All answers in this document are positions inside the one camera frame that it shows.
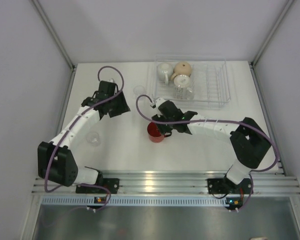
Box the red mug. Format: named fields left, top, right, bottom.
left=147, top=122, right=172, bottom=143

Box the floral mug orange inside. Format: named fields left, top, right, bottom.
left=173, top=75, right=194, bottom=100

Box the white speckled mug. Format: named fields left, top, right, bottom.
left=156, top=62, right=174, bottom=85

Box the beige ceramic mug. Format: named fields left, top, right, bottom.
left=170, top=61, right=193, bottom=81

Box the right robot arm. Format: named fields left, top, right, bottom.
left=150, top=98, right=271, bottom=194

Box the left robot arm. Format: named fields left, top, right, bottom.
left=37, top=79, right=130, bottom=193

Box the clear glass near rack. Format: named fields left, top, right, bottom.
left=133, top=85, right=146, bottom=100

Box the clear glass left side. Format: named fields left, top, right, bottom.
left=86, top=131, right=101, bottom=146

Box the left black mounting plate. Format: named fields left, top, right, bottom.
left=75, top=178, right=120, bottom=194

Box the black mounting plate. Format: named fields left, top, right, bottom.
left=75, top=178, right=120, bottom=194
left=207, top=177, right=237, bottom=195

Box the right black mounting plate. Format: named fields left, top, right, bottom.
left=207, top=177, right=237, bottom=195

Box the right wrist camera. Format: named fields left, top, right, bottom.
left=150, top=97, right=166, bottom=109

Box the clear wire dish rack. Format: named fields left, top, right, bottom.
left=149, top=54, right=231, bottom=110

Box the perforated cable duct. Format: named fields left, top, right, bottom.
left=41, top=196, right=238, bottom=207

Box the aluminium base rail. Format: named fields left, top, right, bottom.
left=31, top=170, right=300, bottom=196

